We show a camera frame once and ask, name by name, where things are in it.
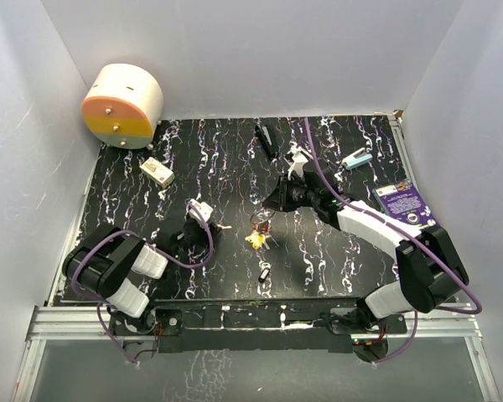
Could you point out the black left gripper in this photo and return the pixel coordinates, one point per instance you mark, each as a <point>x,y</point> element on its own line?
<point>204,232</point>

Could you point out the white round drawer cabinet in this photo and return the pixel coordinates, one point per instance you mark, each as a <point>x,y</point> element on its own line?
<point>123,106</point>

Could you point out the purple booklet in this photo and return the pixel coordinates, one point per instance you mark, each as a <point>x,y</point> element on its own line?
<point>403,202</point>

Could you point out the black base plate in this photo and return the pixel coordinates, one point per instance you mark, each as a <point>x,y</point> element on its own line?
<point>318,339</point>

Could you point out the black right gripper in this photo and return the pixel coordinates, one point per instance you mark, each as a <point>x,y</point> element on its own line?
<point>279,198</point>

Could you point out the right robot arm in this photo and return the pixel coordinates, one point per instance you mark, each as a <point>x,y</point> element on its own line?
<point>429,268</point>

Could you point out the black stapler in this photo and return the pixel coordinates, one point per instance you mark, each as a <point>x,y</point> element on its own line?
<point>268,140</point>

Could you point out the black key tag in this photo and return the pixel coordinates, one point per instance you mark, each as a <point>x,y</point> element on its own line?
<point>264,275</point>

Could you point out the pale green cardboard box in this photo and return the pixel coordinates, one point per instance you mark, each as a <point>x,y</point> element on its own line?
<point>157,172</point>

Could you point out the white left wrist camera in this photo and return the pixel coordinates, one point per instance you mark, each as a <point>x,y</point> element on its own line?
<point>200,211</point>

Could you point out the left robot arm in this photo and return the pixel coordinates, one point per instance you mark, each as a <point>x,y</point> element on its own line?
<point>100,264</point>

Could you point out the metal keyring with keys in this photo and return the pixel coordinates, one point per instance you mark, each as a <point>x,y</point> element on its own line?
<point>261,224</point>

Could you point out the aluminium frame rail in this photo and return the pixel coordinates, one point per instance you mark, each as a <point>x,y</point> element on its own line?
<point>85,323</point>

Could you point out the light blue stapler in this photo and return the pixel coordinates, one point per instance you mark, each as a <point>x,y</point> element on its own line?
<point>356,159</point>

